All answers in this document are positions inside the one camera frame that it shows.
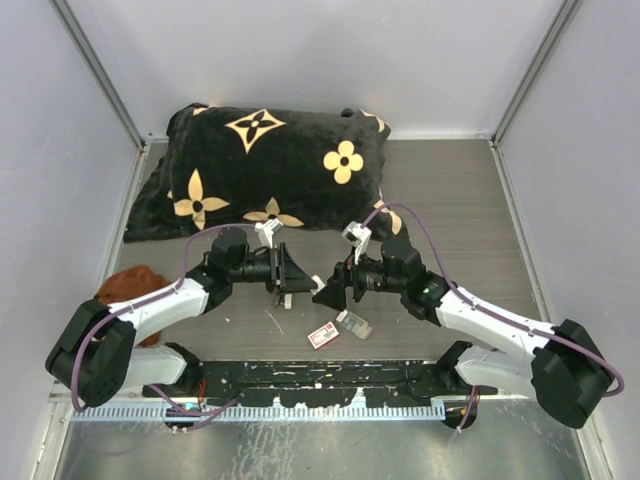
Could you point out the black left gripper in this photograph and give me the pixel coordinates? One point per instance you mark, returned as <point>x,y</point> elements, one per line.
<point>278,268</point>

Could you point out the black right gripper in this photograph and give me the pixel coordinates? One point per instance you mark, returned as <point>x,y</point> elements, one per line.
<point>350,280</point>

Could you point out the staple box tray with staples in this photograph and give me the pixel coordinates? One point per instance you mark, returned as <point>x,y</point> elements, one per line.
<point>355,324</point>

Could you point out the red white staple box sleeve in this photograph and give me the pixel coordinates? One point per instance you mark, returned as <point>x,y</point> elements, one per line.
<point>323,335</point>

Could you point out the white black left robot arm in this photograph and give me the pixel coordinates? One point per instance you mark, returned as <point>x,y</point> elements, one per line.
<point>99,354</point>

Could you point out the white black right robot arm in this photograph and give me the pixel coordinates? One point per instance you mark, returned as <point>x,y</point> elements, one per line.
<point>559,366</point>

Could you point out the black floral pattern pillow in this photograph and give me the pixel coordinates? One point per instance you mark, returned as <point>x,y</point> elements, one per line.
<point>223,165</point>

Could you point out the brown crumpled cloth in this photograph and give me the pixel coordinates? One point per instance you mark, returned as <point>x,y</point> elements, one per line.
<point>129,284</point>

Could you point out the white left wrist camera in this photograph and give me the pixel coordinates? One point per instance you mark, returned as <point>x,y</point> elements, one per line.
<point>267,230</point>

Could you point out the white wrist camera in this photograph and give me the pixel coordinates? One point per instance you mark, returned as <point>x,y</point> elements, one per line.
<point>358,235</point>
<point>267,230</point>

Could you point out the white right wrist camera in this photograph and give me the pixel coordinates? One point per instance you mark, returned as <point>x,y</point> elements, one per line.
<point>358,235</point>

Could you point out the white slotted cable duct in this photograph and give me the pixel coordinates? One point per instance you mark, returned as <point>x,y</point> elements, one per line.
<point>356,411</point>

